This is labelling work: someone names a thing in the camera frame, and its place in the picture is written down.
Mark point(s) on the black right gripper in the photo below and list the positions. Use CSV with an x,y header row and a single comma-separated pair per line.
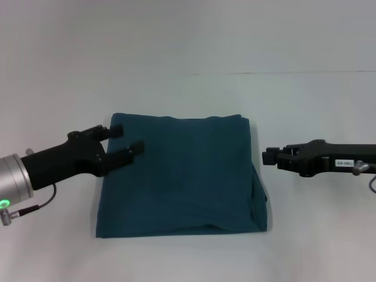
x,y
337,158

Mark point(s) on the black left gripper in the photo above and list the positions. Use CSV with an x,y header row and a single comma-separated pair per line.
x,y
61,161

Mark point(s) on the teal blue t-shirt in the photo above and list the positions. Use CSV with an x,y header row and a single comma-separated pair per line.
x,y
182,176

